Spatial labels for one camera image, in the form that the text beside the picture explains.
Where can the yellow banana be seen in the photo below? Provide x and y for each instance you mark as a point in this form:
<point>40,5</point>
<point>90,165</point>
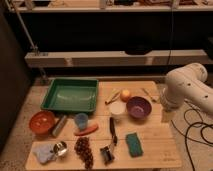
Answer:
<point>113,95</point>

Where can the small metal cup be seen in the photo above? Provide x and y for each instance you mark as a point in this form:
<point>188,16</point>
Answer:
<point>60,149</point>

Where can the white paper cup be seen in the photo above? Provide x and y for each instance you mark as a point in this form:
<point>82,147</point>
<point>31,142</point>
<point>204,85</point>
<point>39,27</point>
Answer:
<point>117,109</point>

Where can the orange carrot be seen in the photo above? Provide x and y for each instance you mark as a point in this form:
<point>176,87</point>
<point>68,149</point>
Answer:
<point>87,131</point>

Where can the orange bowl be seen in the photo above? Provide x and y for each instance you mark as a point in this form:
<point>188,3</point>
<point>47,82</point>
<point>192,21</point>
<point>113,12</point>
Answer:
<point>42,122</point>

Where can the purple bowl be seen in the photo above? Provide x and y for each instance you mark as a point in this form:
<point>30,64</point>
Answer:
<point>138,107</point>

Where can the bunch of dark grapes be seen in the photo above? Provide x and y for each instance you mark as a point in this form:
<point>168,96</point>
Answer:
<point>83,150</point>

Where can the small wooden utensil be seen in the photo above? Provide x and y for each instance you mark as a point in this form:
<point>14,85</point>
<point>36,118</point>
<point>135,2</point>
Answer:
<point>152,99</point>

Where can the metal shelf rail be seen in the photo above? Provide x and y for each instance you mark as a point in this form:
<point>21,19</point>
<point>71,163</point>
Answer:
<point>115,58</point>

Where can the green sponge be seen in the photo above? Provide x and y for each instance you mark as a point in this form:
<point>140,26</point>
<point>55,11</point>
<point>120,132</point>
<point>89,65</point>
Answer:
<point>134,145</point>

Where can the light blue cloth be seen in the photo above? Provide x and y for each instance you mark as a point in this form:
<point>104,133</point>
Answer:
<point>44,153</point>

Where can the blue plastic cup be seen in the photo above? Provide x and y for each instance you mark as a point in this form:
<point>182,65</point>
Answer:
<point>81,120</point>

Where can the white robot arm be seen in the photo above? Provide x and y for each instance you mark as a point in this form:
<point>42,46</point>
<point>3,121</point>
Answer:
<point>187,82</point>

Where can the green plastic tray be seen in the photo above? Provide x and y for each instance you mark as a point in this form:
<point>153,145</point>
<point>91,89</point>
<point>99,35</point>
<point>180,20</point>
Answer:
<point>71,95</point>

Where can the orange round fruit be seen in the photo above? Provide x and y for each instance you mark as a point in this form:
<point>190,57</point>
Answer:
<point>125,95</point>

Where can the black handled spatula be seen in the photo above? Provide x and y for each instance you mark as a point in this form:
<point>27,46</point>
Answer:
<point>107,151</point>

